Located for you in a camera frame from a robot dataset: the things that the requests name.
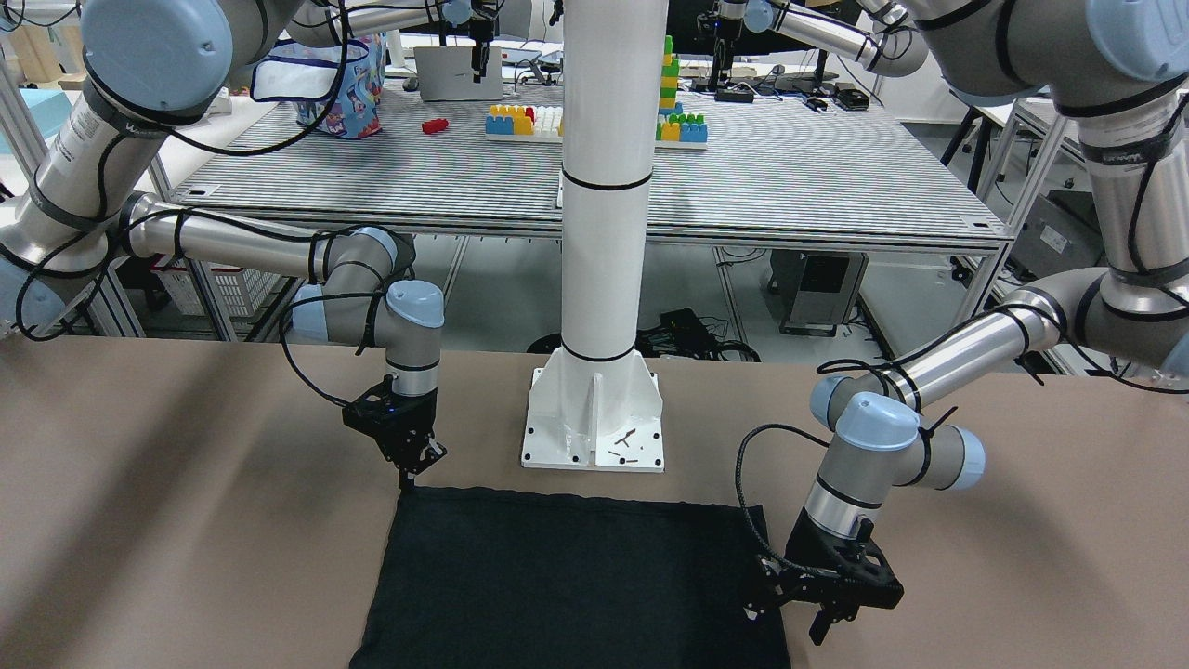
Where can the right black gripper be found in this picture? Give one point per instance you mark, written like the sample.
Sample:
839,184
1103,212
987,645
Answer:
419,420

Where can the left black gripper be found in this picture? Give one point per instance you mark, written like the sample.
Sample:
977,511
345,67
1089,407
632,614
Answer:
804,552

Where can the black printed t-shirt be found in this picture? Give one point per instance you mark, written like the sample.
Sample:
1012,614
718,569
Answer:
499,579

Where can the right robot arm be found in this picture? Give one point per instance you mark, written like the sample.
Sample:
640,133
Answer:
155,66

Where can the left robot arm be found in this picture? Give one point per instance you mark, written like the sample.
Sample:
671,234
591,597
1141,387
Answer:
1110,269

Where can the grey computer tower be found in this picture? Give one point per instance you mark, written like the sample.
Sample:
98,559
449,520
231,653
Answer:
817,289

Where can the red toy block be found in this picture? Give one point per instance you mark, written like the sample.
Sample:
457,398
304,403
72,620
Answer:
436,125

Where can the toy block set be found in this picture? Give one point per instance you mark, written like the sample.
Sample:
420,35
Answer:
524,123

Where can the silver laptop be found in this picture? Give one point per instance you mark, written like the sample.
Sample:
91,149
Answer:
459,73

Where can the colourful patterned bag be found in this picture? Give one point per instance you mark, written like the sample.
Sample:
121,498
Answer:
303,75

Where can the striped metal work table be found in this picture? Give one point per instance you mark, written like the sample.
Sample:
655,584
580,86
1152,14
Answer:
774,175

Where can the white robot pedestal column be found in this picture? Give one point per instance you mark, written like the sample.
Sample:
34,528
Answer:
595,405

